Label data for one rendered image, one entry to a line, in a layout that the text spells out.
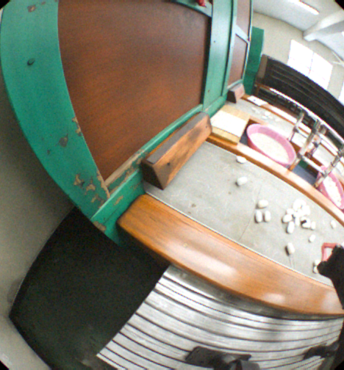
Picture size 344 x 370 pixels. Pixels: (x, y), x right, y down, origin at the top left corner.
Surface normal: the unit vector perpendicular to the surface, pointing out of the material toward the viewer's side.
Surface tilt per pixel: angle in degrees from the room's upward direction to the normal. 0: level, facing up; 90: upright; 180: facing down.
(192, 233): 0
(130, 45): 90
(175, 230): 0
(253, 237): 0
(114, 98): 90
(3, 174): 90
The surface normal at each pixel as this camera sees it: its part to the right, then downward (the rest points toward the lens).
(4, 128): 0.86, 0.43
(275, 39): -0.52, 0.69
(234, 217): 0.02, -0.58
